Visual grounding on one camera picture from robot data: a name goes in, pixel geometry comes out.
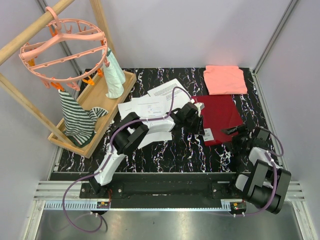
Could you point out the white form paper sheet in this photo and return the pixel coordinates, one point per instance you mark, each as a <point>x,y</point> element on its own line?
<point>145,106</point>

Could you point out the folded pink cloth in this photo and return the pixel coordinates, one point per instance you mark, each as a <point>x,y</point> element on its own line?
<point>224,80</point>

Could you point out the mint green towel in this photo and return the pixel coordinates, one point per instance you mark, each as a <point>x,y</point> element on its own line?
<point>114,76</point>

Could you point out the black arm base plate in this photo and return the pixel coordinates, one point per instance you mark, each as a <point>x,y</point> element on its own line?
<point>165,191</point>

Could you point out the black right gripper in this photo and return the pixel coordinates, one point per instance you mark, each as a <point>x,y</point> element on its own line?
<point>242,130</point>

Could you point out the pink round clip hanger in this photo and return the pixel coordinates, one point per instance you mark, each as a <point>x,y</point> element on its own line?
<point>70,39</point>

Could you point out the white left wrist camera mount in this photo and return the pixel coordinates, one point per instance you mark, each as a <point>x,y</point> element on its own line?
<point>199,105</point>

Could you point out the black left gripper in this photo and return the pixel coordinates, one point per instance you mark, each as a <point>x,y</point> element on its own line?
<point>199,126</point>

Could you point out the white printed paper sheet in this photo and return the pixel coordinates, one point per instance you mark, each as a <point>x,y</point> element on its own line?
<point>181,95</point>

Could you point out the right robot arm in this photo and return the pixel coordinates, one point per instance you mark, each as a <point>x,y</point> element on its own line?
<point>267,184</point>

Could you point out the aluminium corner post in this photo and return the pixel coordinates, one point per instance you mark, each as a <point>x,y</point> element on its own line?
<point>276,34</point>

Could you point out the red plastic clip folder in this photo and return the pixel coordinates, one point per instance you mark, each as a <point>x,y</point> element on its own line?
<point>220,112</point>

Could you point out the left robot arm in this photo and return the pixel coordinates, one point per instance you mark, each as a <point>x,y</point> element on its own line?
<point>131,131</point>

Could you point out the white folder label sticker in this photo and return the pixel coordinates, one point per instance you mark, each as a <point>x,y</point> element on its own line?
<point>208,136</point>

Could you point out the aluminium front rail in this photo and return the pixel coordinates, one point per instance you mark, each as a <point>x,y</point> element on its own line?
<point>59,195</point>

